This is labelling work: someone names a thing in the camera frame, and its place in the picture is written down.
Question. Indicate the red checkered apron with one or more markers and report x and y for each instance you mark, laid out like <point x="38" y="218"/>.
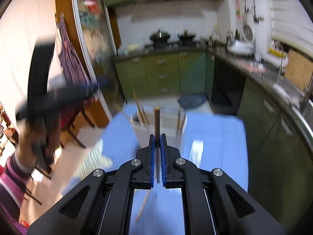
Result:
<point x="72" y="67"/>

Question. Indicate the hanging black spatula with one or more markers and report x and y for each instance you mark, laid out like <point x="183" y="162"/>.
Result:
<point x="255" y="18"/>

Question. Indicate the black gas stove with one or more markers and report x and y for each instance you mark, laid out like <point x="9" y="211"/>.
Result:
<point x="171" y="45"/>

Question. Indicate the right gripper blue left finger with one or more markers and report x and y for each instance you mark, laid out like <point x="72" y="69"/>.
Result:
<point x="102" y="202"/>

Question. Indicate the wooden chopstick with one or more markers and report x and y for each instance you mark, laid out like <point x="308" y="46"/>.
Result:
<point x="144" y="114"/>
<point x="143" y="206"/>
<point x="157" y="141"/>
<point x="139" y="108"/>
<point x="178" y="121"/>

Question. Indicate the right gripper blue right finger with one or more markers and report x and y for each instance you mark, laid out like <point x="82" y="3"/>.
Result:
<point x="213" y="203"/>

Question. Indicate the blue floor rag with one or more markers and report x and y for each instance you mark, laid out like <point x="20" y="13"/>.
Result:
<point x="191" y="101"/>

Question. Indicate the white rice cooker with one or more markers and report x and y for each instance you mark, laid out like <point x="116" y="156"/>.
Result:
<point x="245" y="47"/>

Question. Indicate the black wok right burner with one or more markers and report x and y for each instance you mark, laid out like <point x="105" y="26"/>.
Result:
<point x="186" y="36"/>

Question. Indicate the steel kitchen faucet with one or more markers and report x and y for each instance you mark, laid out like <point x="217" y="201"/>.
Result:
<point x="278" y="45"/>

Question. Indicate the green lower kitchen cabinets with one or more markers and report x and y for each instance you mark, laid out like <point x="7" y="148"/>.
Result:
<point x="278" y="144"/>

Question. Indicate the pink dish cloth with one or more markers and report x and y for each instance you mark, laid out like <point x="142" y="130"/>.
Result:
<point x="252" y="67"/>

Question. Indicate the glass sliding door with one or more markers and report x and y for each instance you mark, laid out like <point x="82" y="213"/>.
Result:
<point x="98" y="48"/>

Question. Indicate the black wok with lid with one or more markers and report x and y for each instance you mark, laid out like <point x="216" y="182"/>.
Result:
<point x="159" y="37"/>

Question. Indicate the person left hand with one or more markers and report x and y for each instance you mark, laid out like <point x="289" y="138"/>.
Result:
<point x="28" y="136"/>

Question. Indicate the blue star patterned tablecloth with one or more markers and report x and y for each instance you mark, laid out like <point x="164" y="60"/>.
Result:
<point x="209" y="141"/>

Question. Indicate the wooden cutting board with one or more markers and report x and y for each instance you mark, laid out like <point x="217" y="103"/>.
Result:
<point x="298" y="70"/>

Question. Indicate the steel kitchen sink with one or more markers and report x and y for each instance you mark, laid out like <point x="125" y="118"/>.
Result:
<point x="295" y="99"/>

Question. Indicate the white window blind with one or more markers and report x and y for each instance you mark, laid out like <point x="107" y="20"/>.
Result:
<point x="291" y="25"/>

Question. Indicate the black plastic fork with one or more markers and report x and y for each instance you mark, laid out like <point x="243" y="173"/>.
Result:
<point x="135" y="117"/>

